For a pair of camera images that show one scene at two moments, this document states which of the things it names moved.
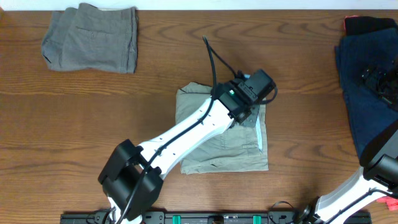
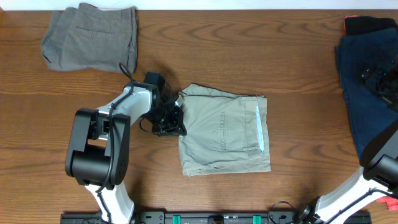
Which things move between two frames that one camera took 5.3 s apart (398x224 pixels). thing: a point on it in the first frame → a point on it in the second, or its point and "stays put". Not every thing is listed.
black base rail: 211,217 stays put
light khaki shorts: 239,149 stays put
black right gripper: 372,78 stays put
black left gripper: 252,121 → 174,127
